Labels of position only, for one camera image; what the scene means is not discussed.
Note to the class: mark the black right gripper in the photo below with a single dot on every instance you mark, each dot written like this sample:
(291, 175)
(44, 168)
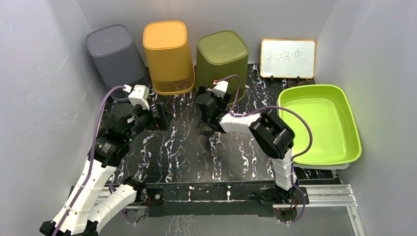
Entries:
(222, 102)

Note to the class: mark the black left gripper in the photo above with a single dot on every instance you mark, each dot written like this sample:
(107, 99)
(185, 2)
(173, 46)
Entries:
(163, 122)

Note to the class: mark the olive green mesh bin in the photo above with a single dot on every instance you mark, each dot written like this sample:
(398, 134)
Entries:
(221, 54)

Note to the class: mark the orange mesh bin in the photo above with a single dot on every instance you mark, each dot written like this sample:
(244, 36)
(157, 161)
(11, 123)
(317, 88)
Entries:
(169, 57)

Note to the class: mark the grey mesh bin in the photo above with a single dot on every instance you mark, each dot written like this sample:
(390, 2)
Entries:
(117, 57)

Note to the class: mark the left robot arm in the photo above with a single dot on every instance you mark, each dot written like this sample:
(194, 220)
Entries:
(81, 215)

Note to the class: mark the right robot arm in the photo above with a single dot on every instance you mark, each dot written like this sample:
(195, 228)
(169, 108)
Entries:
(273, 135)

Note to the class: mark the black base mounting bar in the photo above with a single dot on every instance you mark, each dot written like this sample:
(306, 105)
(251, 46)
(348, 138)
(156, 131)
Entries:
(288, 211)

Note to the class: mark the small whiteboard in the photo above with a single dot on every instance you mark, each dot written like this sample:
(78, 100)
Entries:
(287, 59)

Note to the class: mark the lime green plastic tub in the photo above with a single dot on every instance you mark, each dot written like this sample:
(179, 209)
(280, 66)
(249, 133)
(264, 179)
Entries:
(322, 90)

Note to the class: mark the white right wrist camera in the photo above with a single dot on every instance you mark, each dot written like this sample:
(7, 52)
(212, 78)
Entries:
(219, 88)

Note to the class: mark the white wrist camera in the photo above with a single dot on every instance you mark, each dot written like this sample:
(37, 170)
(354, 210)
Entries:
(219, 88)
(138, 95)

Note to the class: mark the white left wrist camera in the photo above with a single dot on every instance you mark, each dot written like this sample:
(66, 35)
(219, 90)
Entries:
(138, 95)

